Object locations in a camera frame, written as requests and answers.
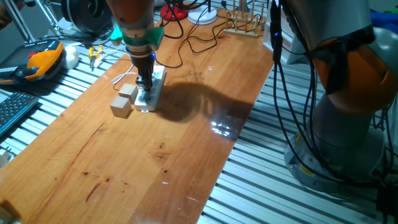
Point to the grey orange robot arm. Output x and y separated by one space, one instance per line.
335 124

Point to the wooden peg rack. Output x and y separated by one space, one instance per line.
241 31

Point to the orange wooden board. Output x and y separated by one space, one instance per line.
140 155

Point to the blue plastic bag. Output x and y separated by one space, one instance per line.
384 19

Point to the white power strip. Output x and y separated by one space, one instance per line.
150 99

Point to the wooden cube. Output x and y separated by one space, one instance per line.
128 91
120 106

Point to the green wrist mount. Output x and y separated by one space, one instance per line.
155 35

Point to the black keyboard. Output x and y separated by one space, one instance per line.
14 109

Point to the brown sleeved forearm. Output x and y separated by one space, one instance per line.
4 17

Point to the grey metal strut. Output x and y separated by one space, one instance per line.
20 21

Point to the white box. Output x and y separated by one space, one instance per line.
287 46

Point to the orange black teach pendant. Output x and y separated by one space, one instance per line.
40 60

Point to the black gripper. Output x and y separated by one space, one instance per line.
143 63

